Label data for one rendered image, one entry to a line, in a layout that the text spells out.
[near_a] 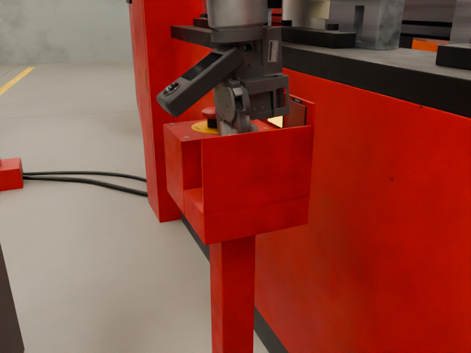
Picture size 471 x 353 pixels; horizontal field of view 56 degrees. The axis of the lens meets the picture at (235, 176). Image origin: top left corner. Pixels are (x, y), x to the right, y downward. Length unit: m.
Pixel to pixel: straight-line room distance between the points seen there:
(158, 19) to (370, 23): 1.09
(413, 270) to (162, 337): 0.91
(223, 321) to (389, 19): 0.64
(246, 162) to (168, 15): 1.36
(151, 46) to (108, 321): 1.05
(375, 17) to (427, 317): 0.55
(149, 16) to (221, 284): 1.33
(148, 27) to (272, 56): 1.31
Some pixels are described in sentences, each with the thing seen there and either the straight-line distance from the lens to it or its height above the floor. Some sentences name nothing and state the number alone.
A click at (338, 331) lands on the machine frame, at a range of 0.99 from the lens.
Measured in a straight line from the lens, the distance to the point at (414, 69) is 0.69.
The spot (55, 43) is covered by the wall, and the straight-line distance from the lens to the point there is 8.23.
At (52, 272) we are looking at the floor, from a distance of 1.86.
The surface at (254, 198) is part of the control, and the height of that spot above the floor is 0.72.
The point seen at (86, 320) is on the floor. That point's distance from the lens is 1.58.
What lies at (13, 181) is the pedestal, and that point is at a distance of 2.69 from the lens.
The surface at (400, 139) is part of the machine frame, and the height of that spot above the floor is 0.77.
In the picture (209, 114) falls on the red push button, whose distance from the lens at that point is 0.68.
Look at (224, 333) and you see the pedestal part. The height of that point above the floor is 0.44.
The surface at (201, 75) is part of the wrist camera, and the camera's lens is 0.54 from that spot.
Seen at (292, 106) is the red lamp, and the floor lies 0.83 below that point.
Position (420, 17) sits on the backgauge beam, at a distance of 1.22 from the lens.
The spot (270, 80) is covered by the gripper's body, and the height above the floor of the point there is 0.87.
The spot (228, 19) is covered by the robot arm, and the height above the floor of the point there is 0.95.
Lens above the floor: 0.96
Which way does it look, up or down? 22 degrees down
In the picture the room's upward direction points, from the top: straight up
